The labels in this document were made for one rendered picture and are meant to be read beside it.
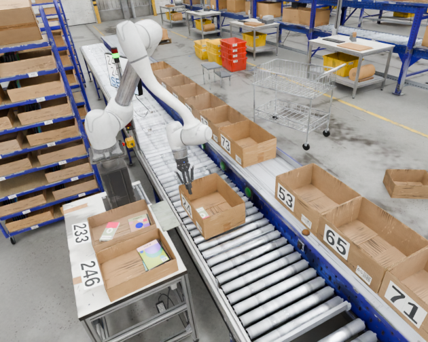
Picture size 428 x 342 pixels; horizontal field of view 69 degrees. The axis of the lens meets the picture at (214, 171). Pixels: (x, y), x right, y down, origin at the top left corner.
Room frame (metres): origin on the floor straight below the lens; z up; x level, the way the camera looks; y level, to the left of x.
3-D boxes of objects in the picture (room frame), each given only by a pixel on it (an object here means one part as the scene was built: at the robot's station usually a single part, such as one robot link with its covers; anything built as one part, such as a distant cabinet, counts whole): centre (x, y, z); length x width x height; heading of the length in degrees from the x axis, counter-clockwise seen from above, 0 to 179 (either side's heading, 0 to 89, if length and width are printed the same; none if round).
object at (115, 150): (1.77, 0.68, 1.21); 0.22 x 0.18 x 0.06; 20
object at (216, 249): (1.33, -0.12, 0.72); 0.52 x 0.05 x 0.05; 113
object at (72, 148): (2.65, 1.43, 0.79); 0.40 x 0.30 x 0.10; 114
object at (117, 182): (1.79, 0.68, 0.91); 0.26 x 0.26 x 0.33; 24
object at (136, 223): (1.50, 0.51, 0.76); 0.19 x 0.14 x 0.02; 20
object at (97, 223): (1.47, 0.61, 0.80); 0.38 x 0.28 x 0.10; 113
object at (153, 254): (1.23, 0.39, 0.79); 0.19 x 0.14 x 0.02; 30
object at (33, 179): (2.60, 1.68, 0.98); 0.98 x 0.49 x 1.96; 113
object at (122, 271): (1.17, 0.47, 0.80); 0.38 x 0.28 x 0.10; 116
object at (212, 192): (1.58, 0.04, 0.83); 0.39 x 0.29 x 0.17; 25
